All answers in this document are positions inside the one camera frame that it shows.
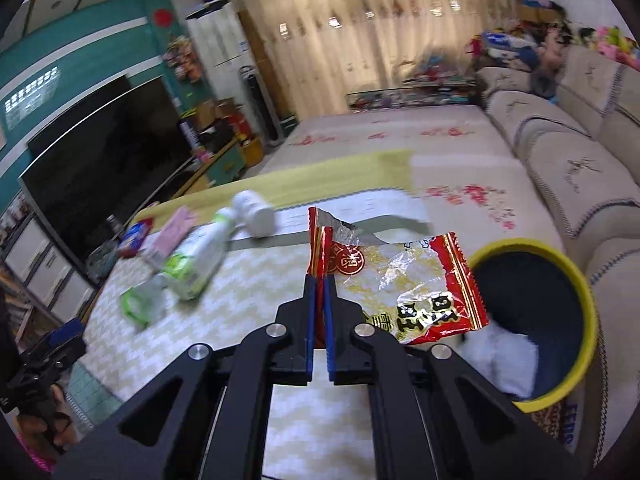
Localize pink strawberry milk carton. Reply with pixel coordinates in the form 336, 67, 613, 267
142, 206, 196, 270

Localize black television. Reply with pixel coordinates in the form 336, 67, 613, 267
20, 77, 192, 266

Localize beige curtains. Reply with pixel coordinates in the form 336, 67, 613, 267
232, 0, 514, 120

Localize black tower fan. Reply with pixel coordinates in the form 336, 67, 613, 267
239, 65, 284, 148

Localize white pill bottle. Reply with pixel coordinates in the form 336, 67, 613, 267
231, 190, 277, 238

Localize pile of plush toys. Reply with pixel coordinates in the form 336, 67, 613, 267
468, 0, 639, 73

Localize floral bed sheet platform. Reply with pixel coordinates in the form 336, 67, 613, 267
264, 105, 562, 255

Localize yellow rimmed trash bin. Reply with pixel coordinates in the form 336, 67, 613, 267
469, 237, 599, 413

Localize red snack wrapper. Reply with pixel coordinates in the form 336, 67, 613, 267
308, 207, 489, 344

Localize artificial flower decoration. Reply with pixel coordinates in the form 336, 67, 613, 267
163, 35, 203, 84

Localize person left hand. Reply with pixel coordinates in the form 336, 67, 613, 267
14, 413, 78, 462

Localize beige sofa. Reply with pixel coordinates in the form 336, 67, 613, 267
476, 46, 639, 468

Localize green white drink bottle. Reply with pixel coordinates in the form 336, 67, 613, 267
160, 207, 238, 300

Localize yellow patterned tablecloth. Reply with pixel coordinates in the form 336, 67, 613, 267
70, 151, 427, 479

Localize clear green plastic cup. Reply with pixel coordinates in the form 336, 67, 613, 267
120, 274, 166, 330

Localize blue tissue pack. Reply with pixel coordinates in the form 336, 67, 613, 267
117, 219, 153, 258

